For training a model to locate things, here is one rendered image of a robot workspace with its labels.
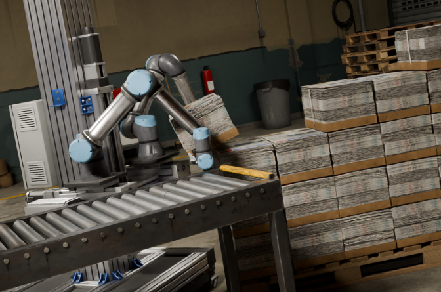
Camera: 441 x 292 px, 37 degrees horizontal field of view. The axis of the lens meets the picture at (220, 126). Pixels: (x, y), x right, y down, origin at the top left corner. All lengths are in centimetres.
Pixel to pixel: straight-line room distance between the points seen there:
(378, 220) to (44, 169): 180
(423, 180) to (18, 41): 710
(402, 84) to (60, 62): 179
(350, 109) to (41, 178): 168
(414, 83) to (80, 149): 176
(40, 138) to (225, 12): 753
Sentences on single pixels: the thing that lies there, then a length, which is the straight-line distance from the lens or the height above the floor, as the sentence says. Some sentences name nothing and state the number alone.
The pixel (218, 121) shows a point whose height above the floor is 98.
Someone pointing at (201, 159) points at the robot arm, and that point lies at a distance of 304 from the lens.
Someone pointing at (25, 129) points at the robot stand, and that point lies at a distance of 369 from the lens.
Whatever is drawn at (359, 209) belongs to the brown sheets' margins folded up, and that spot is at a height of 40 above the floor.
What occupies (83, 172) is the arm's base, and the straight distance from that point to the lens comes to 328.
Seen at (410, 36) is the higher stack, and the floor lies 125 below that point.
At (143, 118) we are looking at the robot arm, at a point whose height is 104.
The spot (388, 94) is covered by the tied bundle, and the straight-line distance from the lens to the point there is 357.
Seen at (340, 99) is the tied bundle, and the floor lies 99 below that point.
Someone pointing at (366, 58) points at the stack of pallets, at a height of 91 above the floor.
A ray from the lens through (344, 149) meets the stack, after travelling 351.
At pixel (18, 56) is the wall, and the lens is 972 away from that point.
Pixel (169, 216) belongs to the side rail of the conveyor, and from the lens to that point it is 241.
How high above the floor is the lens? 132
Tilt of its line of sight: 6 degrees down
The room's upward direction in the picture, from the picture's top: 9 degrees counter-clockwise
